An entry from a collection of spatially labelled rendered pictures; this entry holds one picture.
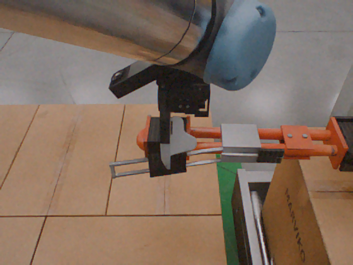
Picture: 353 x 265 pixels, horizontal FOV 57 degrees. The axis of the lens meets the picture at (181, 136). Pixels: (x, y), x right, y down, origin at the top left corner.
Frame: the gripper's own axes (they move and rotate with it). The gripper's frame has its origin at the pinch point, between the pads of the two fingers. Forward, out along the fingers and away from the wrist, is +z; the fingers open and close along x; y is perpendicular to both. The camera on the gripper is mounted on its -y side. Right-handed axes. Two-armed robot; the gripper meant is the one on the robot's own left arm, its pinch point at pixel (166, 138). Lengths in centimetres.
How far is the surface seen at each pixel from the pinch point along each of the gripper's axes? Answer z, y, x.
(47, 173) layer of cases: 54, -49, 34
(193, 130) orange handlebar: -0.3, 5.0, 2.1
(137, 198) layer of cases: 54, -14, 23
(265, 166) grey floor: 108, 51, 86
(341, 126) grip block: -1.2, 33.0, 3.2
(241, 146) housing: -1.0, 13.5, -2.4
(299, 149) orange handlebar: -0.8, 23.9, -2.6
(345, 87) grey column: 64, 90, 107
